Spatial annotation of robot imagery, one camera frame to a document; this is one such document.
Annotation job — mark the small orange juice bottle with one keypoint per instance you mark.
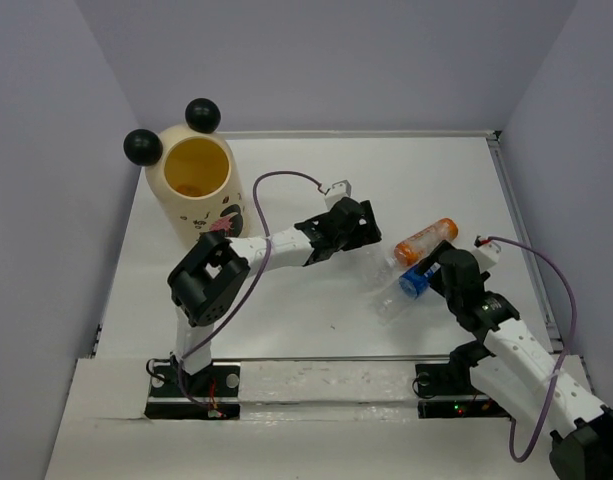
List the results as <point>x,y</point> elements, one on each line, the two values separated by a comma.
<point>189,190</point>

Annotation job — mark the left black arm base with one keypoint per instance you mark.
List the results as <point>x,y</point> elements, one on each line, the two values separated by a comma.
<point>210,395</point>

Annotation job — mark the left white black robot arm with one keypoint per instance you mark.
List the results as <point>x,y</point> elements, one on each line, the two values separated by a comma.
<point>208,279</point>

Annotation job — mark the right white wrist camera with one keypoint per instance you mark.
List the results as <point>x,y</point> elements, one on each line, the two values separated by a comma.
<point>487,254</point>

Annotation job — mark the clear bottle white cap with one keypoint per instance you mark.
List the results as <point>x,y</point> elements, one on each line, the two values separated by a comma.
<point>376,267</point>

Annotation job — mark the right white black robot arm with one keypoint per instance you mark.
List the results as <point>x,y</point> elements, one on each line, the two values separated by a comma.
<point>508,364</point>

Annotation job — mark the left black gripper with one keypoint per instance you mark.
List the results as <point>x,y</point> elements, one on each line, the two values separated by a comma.
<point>363,234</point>

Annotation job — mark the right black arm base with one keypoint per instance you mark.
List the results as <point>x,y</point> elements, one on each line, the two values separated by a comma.
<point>440,396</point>

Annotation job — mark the clear bottle blue label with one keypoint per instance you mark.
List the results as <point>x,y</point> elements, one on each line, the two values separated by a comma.
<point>399,295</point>

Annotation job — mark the cream panda-ear waste bin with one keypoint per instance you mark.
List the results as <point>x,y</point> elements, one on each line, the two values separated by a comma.
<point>192,153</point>

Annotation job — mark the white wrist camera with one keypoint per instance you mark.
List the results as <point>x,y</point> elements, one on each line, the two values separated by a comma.
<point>335,192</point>
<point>487,254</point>

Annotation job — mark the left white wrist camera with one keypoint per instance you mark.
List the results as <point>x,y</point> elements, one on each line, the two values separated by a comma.
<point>335,192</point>

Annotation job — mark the long orange capped bottle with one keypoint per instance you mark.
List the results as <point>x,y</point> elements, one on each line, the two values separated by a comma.
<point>414,248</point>

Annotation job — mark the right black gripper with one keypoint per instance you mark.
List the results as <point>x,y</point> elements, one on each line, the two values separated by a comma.
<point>429,261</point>

